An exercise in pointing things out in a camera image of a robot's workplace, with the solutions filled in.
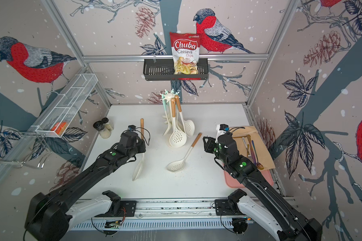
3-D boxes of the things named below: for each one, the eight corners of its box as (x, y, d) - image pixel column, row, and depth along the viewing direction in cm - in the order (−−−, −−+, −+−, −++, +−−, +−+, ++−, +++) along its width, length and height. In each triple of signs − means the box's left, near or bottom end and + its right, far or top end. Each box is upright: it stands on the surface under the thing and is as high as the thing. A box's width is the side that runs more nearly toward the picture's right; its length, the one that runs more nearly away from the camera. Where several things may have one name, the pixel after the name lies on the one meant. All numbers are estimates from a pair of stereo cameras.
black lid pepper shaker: (100, 139, 104) (91, 128, 94) (103, 131, 108) (95, 120, 98) (109, 139, 104) (101, 128, 94) (112, 131, 108) (104, 120, 98)
